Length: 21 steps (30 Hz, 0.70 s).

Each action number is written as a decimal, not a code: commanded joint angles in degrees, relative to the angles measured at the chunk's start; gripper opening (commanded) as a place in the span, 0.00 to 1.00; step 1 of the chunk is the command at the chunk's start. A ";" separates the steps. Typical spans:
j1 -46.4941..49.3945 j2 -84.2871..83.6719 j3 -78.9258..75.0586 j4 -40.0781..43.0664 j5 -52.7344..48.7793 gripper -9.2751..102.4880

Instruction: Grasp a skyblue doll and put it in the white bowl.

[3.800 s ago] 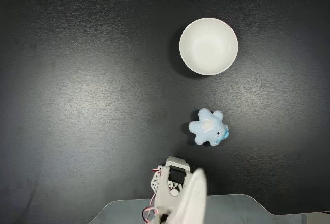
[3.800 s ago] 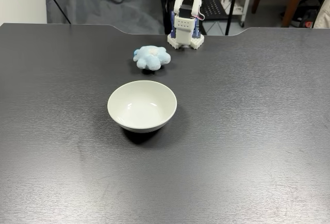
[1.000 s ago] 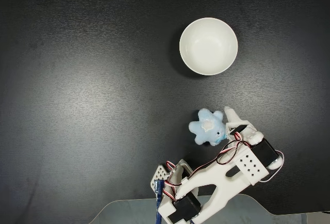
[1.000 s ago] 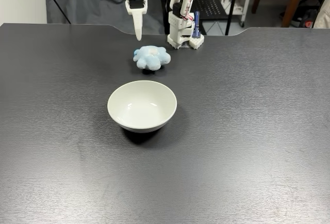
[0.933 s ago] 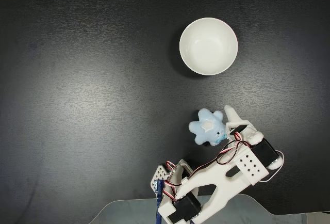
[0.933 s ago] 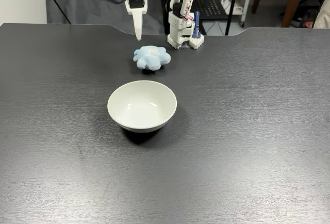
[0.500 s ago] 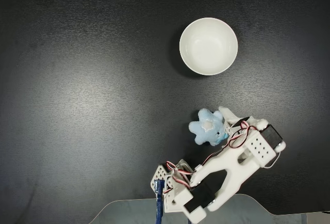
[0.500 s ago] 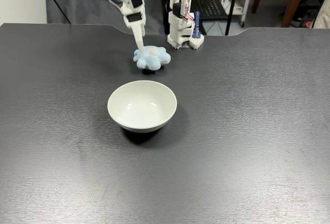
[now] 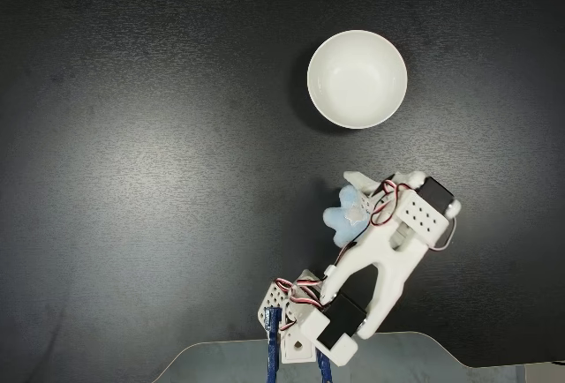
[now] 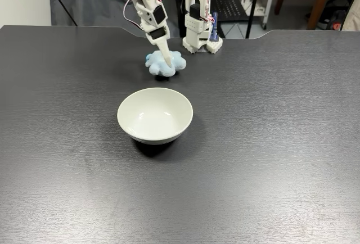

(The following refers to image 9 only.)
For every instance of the skyblue plush doll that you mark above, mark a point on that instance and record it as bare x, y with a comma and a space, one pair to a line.
340, 222

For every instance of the white bowl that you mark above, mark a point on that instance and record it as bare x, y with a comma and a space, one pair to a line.
357, 92

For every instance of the grey cloth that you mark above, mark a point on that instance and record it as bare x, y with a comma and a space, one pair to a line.
397, 361

